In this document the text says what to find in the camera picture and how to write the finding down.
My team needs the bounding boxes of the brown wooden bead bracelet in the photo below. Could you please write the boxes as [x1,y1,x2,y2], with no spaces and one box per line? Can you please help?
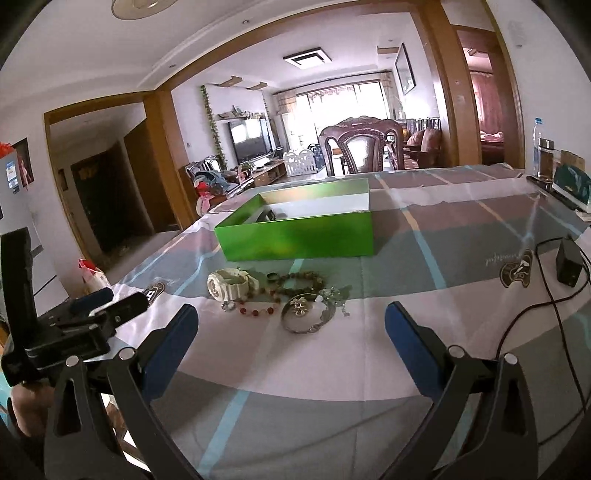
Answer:
[262,270,327,301]

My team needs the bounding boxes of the plastic water bottle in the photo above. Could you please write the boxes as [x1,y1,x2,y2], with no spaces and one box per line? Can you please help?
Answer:
[532,117,543,177]

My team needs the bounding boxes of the framed wall picture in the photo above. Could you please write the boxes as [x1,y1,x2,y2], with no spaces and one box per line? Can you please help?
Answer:
[394,43,416,95]

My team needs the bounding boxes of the carved wooden dining chair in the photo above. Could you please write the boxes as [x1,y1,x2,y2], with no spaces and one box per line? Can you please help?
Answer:
[318,116,405,177]

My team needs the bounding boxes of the wooden armchair with clothes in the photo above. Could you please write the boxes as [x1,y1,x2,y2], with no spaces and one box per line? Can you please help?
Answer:
[183,155,239,217]

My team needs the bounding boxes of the red and cream bead bracelet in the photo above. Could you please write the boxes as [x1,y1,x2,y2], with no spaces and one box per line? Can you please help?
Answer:
[234,294,283,318]

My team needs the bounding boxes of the gold flower brooch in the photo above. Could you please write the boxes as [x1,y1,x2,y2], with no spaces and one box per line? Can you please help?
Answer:
[290,296,310,318]

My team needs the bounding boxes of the white chunky wristwatch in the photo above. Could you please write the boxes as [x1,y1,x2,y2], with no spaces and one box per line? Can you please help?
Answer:
[206,268,260,303]

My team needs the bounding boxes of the red and white bag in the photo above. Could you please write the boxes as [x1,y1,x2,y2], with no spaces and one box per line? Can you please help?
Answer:
[78,259,111,294]

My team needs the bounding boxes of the glass tea tumbler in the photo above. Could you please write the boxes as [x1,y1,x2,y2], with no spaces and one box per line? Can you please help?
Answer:
[538,137,555,181]

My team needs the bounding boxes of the black power adapter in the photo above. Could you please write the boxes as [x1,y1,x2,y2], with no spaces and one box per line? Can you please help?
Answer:
[555,237,585,288]

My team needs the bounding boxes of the ceiling light fixture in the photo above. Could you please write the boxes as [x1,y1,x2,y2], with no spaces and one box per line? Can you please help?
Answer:
[283,47,332,70]

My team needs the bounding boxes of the black tray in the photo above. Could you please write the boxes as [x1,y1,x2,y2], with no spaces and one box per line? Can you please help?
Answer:
[526,175,590,215]

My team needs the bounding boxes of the black cable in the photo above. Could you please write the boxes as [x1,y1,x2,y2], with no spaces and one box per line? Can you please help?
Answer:
[496,235,591,446]

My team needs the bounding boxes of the flat screen television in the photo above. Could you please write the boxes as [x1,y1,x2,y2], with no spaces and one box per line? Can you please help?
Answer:
[228,117,273,164]

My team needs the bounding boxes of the person's left hand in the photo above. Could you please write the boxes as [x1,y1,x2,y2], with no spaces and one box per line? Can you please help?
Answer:
[11,382,54,438]

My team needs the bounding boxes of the white baby fence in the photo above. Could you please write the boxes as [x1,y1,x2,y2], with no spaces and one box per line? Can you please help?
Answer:
[283,149,318,177]

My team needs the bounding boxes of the silver bangle bracelet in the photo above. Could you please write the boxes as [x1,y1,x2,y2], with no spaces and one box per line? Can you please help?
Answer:
[280,292,337,335]

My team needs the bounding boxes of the dark green tissue box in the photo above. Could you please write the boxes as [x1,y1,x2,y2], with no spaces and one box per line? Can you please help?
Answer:
[553,164,591,213]

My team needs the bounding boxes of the green ivy garland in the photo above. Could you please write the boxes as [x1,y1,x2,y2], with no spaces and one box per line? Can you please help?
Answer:
[199,85,228,170]

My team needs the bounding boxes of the wooden tv cabinet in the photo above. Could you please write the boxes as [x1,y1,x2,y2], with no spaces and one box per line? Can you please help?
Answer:
[252,160,287,187]

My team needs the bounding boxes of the black wristwatch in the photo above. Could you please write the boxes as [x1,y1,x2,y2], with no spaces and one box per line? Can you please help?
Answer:
[252,207,288,223]

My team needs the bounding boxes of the green cardboard box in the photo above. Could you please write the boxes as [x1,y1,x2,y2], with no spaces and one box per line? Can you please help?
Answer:
[214,178,375,262]

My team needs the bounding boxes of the wooden sofa with cushions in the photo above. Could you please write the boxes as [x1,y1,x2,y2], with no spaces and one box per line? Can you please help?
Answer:
[403,126,443,170]

